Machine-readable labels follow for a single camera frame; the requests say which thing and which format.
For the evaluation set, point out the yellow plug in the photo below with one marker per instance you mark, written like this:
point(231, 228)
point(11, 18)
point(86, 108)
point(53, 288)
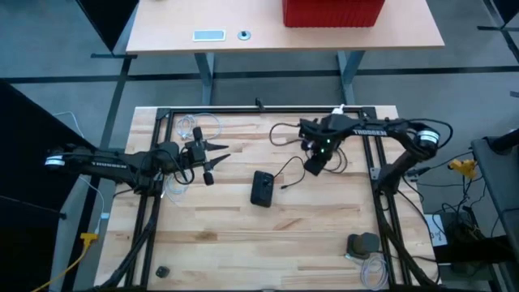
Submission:
point(462, 166)

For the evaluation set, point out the small black wall charger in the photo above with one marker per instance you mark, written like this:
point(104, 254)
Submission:
point(162, 272)

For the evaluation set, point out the grey rectangular plate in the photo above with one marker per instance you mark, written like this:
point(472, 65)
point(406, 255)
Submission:
point(208, 35)

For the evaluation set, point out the black floor box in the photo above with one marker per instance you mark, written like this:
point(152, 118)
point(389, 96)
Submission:
point(466, 235)

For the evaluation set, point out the black wedge power hub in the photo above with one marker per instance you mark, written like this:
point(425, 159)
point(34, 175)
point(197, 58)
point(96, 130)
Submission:
point(261, 194)

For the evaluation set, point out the white power strip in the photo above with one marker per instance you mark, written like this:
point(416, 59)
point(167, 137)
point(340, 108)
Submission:
point(337, 110)

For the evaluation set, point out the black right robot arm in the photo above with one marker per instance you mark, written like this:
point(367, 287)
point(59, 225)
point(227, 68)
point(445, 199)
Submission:
point(369, 132)

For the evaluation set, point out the black aluminium table frame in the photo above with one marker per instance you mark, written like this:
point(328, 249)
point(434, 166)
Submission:
point(243, 110)

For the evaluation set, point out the black curtain partition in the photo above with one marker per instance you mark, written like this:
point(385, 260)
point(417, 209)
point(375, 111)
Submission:
point(28, 162)

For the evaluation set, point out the white paper sheet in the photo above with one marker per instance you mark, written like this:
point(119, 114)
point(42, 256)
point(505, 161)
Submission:
point(438, 233)

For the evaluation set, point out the round grey desk grommet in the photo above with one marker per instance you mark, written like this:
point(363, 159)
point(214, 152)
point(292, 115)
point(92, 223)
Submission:
point(243, 35)

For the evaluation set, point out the red plastic bin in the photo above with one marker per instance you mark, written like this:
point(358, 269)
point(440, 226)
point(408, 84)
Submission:
point(332, 12)

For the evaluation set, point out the small black clamp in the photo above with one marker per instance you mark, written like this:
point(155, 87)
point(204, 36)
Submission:
point(259, 104)

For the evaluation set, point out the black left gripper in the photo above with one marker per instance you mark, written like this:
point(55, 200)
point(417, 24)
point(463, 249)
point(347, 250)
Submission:
point(197, 153)

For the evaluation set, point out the light wooden desk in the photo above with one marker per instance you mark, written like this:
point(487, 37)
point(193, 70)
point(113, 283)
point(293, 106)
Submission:
point(182, 20)

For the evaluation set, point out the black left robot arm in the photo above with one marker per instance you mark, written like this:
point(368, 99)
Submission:
point(105, 164)

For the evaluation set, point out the grey side table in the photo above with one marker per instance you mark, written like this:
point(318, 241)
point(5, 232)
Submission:
point(498, 178)

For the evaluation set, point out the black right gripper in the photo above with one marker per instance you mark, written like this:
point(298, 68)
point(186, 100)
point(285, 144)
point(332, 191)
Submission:
point(316, 165)

